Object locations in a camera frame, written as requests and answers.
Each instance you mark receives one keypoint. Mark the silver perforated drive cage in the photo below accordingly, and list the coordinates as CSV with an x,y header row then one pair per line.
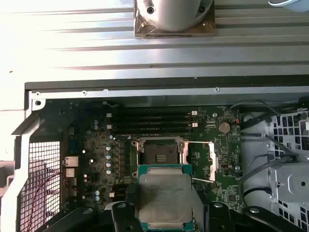
x,y
289,174

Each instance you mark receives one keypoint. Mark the metal socket cover frame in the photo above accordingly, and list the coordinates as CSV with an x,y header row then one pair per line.
x,y
212,162

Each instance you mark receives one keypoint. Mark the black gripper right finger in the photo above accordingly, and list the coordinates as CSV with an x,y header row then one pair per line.
x,y
218,217

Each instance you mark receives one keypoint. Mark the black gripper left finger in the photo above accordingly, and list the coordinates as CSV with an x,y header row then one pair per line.
x,y
120,217

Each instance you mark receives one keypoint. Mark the silver coin battery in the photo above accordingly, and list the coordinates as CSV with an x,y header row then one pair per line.
x,y
224,127

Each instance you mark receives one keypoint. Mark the silver CPU green edge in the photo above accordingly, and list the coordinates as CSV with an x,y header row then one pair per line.
x,y
166,200

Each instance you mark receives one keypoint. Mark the black and silver PC case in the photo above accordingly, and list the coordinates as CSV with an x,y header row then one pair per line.
x,y
169,93

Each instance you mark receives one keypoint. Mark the green motherboard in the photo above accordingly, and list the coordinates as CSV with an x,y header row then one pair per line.
x,y
205,116

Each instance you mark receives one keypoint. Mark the silver network port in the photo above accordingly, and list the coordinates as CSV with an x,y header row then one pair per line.
x,y
71,161

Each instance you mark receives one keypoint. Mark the square brown base plate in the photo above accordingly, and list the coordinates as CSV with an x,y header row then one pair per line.
x,y
144,30

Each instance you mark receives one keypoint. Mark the CPU socket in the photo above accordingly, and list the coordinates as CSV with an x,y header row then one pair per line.
x,y
159,149

